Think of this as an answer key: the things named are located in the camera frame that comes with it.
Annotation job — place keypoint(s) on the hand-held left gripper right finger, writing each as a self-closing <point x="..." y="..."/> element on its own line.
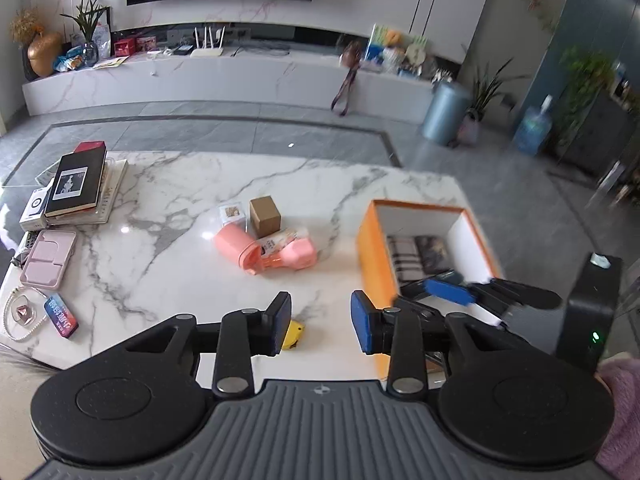
<point x="364" y="322"/>

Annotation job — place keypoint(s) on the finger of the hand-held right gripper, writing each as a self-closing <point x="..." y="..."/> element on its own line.
<point x="447" y="290"/>
<point x="450" y="277"/>

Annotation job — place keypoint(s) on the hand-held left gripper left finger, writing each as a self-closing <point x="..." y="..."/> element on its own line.
<point x="277" y="322"/>

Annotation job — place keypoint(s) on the yellow tape measure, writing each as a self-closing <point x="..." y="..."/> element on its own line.
<point x="294" y="336"/>

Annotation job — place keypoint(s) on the black white plaid case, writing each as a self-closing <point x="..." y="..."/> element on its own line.
<point x="405" y="257"/>

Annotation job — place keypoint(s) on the orange cardboard box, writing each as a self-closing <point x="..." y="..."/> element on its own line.
<point x="375" y="260"/>

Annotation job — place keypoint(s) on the person's right forearm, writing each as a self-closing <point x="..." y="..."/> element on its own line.
<point x="620" y="410"/>

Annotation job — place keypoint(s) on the pink bottle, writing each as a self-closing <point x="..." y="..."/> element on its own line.
<point x="297" y="255"/>

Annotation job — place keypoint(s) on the printed cylindrical bottle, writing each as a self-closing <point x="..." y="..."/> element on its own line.
<point x="280" y="240"/>

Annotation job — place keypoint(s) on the pink cup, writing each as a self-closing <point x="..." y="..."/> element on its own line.
<point x="232" y="245"/>

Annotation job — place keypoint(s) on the brown cardboard box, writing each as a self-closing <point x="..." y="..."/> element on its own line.
<point x="265" y="216"/>

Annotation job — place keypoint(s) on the small white printed box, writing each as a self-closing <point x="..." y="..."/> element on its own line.
<point x="232" y="214"/>

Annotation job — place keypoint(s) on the small woven bag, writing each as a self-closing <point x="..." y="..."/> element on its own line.
<point x="469" y="130"/>

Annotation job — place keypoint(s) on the grey pedal trash can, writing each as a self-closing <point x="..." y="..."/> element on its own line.
<point x="445" y="115"/>

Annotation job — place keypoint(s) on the blue water jug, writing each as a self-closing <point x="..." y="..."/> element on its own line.
<point x="532" y="130"/>

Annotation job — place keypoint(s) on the dark cabinet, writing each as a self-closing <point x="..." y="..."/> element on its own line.
<point x="600" y="135"/>

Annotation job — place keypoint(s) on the long-leaf potted plant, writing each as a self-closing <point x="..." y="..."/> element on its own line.
<point x="487" y="92"/>

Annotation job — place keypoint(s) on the stack of pale books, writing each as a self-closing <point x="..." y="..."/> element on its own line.
<point x="107" y="195"/>

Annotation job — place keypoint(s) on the colourful badge card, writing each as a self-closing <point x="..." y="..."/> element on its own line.
<point x="61" y="315"/>

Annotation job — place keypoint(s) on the tall leafy plant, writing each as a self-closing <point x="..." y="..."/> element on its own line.
<point x="582" y="90"/>

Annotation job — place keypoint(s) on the round white fan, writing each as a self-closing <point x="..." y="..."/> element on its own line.
<point x="415" y="54"/>

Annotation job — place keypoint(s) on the pink flat case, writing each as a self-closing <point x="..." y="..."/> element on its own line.
<point x="49" y="259"/>

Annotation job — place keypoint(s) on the sunflower painting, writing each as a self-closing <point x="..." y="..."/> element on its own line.
<point x="382" y="47"/>

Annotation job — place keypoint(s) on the white marble television cabinet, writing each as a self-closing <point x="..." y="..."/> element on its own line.
<point x="240" y="82"/>

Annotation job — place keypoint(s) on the brown thermos bottle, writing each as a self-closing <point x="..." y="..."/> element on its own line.
<point x="351" y="55"/>

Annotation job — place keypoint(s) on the black book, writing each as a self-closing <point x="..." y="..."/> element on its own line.
<point x="75" y="185"/>

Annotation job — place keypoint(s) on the red book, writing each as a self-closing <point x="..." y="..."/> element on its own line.
<point x="90" y="146"/>

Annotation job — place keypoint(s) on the white device box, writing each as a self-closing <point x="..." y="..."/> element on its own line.
<point x="35" y="210"/>

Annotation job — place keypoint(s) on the white router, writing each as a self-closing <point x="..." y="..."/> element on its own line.
<point x="207" y="51"/>

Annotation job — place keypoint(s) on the small black box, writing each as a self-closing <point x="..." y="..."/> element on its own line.
<point x="182" y="50"/>

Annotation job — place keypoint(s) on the pink box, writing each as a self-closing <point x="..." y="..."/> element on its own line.
<point x="146" y="44"/>

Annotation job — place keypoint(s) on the yellow envelope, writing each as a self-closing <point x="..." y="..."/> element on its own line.
<point x="110" y="62"/>

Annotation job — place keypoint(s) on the red box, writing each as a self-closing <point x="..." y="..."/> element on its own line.
<point x="125" y="48"/>

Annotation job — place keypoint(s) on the white blue packet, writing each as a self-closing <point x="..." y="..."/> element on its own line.
<point x="102" y="42"/>

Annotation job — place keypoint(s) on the blue snack bag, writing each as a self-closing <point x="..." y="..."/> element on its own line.
<point x="70" y="59"/>

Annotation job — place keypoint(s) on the green plant in glass vase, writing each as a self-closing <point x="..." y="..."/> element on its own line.
<point x="90" y="25"/>

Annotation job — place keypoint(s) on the gold acorn vase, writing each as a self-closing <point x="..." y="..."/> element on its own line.
<point x="45" y="55"/>

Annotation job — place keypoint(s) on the dried flower bunch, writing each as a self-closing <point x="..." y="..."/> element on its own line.
<point x="25" y="25"/>

